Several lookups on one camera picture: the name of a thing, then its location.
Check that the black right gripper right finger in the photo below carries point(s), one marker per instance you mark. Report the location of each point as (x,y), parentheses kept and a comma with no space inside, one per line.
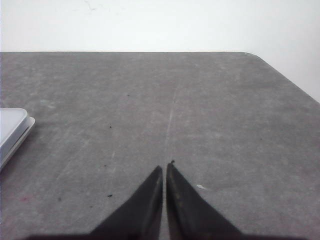
(190,217)

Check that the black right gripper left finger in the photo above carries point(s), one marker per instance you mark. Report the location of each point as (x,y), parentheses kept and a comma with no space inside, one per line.
(139,218)

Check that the silver digital kitchen scale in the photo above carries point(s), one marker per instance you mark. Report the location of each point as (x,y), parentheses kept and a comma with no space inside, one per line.
(15,125)

